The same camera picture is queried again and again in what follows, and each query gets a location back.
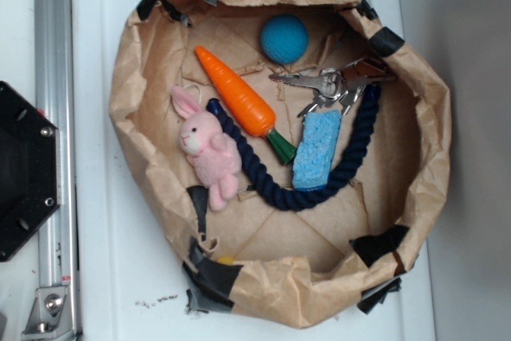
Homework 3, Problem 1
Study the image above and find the blue sponge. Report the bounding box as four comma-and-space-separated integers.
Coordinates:
292, 110, 342, 191

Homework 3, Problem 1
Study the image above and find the pink plush bunny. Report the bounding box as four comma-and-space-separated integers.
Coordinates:
171, 86, 242, 212

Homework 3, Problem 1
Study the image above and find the orange plastic toy carrot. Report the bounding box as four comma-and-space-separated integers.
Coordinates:
195, 46, 296, 164

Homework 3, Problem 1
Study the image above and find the silver key bunch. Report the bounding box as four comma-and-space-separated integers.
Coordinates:
269, 57, 396, 117

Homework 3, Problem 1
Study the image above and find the small yellow object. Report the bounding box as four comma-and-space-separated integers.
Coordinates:
216, 256, 236, 266

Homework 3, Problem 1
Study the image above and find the blue dimpled ball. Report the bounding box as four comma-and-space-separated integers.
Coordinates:
260, 14, 309, 65

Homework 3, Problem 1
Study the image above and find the brown paper bag bin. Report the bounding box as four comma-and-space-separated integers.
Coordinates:
109, 0, 451, 328

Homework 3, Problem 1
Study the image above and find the white plastic tray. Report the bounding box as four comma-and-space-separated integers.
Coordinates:
72, 0, 435, 340

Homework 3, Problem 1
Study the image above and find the navy blue rope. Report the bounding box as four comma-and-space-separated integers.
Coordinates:
205, 81, 382, 212

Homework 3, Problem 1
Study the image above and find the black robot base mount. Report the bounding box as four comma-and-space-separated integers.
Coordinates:
1, 81, 60, 262

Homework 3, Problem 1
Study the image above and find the aluminium extrusion rail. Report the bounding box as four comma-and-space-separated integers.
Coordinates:
22, 0, 82, 340

